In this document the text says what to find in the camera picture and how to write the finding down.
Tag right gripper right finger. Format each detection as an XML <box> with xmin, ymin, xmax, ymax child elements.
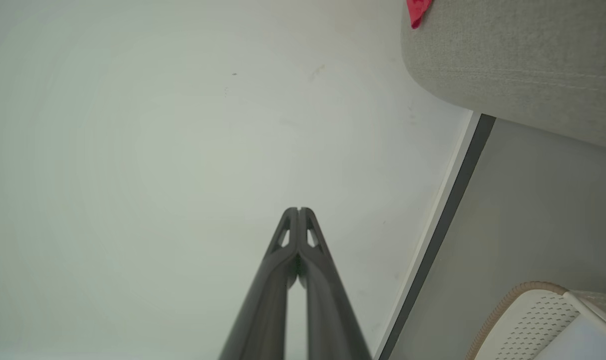
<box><xmin>299</xmin><ymin>207</ymin><xmax>373</xmax><ymax>360</ymax></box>

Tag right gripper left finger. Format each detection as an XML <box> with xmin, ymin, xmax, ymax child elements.
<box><xmin>218</xmin><ymin>207</ymin><xmax>300</xmax><ymax>360</ymax></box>

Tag red and white garment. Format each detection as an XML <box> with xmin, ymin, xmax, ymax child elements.
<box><xmin>406</xmin><ymin>0</ymin><xmax>434</xmax><ymax>30</ymax></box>

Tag white laundry basket tan rim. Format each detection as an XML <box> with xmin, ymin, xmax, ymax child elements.
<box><xmin>465</xmin><ymin>281</ymin><xmax>606</xmax><ymax>360</ymax></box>

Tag white and black baseboard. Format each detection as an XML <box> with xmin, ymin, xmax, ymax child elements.
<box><xmin>373</xmin><ymin>111</ymin><xmax>497</xmax><ymax>360</ymax></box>

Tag grey fabric sofa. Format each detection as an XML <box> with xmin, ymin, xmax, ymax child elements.
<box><xmin>401</xmin><ymin>0</ymin><xmax>606</xmax><ymax>153</ymax></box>

